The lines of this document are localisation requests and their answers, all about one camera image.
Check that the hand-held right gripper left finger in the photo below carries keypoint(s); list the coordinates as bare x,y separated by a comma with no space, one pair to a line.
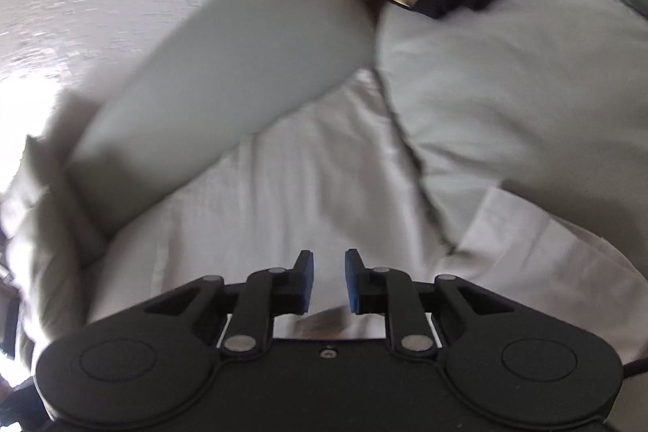
306,282

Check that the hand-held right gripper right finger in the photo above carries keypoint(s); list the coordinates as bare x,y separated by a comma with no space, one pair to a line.
353,282

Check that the light grey sweatshirt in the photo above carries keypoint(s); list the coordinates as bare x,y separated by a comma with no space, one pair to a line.
303,179

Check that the grey fabric sofa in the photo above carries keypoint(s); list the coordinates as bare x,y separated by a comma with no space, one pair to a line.
506,83

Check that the beige cushion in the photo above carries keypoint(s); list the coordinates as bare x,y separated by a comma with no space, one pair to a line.
45,234

